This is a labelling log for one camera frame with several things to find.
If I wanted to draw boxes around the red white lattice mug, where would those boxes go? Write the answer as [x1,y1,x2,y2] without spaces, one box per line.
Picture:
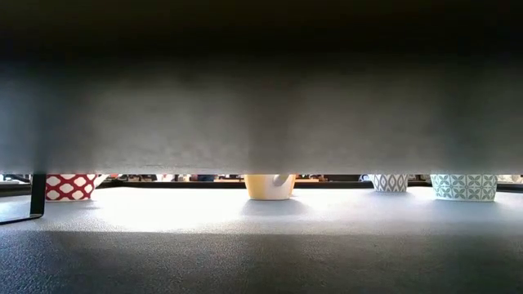
[45,174,110,203]

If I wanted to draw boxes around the black metal shelf leg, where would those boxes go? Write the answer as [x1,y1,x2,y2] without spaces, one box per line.
[0,174,47,225]

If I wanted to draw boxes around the grey diamond pattern mug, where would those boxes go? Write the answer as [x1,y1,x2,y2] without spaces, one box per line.
[369,174,409,194]

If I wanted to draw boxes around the black table edge rail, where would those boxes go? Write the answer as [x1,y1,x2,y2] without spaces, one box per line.
[0,180,523,198]

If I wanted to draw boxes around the yellow mug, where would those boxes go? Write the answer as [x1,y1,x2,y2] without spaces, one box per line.
[244,174,297,202]

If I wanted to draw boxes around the green floral tile mug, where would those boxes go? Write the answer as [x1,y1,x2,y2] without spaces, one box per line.
[429,174,498,203]

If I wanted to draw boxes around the grey shelf board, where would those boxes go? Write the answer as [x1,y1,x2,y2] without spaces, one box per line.
[0,0,523,177]

